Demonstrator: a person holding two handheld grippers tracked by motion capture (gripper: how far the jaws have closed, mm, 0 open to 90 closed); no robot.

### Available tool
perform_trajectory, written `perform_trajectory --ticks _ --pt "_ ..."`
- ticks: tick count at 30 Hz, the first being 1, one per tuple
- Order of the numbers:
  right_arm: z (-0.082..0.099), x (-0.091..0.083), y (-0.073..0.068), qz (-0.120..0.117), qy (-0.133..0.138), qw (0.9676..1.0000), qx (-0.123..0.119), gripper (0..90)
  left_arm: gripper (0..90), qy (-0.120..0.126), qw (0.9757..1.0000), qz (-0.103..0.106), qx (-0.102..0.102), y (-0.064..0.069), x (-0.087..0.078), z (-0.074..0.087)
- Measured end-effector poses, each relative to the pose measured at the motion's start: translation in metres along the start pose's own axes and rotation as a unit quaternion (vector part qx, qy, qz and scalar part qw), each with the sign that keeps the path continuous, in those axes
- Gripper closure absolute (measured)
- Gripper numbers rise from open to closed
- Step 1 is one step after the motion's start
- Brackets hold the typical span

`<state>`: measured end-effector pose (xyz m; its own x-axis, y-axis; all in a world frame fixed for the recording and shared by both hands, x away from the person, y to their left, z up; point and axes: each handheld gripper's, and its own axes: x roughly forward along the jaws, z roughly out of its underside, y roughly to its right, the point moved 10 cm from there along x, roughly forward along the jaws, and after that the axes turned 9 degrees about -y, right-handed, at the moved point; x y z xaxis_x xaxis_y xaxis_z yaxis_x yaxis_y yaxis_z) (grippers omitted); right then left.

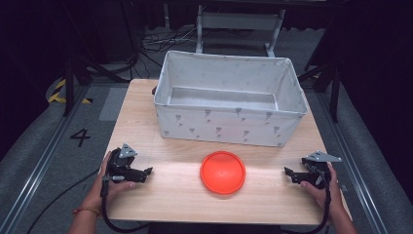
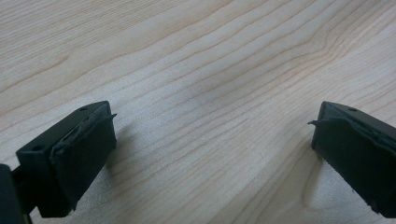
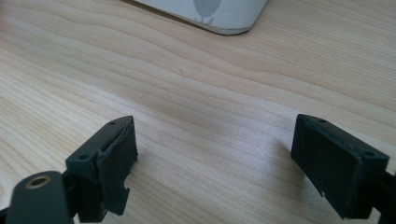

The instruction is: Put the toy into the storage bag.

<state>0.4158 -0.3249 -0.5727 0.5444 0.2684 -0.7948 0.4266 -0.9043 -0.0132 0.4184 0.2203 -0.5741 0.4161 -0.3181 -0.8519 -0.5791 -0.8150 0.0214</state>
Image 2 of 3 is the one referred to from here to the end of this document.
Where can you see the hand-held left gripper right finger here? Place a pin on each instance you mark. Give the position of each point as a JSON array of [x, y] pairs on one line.
[[355, 149]]

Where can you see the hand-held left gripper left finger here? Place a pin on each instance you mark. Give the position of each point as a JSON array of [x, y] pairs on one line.
[[71, 155]]

